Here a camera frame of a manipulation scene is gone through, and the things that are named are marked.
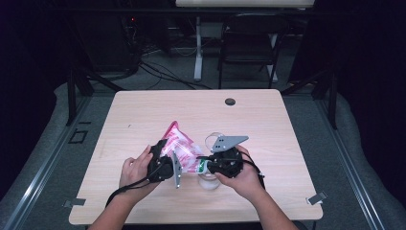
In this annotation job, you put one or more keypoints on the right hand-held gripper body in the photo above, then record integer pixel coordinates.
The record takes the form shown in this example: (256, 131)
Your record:
(228, 159)

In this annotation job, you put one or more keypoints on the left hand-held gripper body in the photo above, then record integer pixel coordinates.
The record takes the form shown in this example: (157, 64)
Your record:
(161, 169)

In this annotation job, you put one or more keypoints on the pink and clear plastic bag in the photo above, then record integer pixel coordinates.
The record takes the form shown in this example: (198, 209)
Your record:
(183, 150)

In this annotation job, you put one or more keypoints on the grey metal floor rail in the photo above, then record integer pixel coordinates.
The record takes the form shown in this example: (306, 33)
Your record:
(354, 179)
(38, 179)

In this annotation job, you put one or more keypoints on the black folding chair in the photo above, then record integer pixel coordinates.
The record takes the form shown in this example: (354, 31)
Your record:
(247, 38)

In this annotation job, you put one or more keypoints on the black equipment cabinet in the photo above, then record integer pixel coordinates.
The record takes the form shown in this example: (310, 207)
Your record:
(108, 41)

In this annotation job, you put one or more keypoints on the white table leg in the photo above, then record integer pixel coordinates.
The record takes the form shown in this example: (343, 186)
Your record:
(198, 57)
(273, 64)

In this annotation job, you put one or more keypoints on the black metal stand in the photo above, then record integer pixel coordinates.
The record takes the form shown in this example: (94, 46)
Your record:
(332, 102)
(72, 96)

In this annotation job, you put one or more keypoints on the grey box under background table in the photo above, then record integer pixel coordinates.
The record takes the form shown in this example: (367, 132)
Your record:
(211, 30)

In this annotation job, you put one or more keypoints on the grey metal table clip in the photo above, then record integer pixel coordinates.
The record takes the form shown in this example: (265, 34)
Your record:
(316, 198)
(75, 202)

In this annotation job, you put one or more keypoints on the person's left hand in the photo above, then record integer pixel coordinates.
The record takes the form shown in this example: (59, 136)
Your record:
(135, 174)

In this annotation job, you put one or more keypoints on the person's right hand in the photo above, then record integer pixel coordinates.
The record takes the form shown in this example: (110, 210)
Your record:
(247, 182)

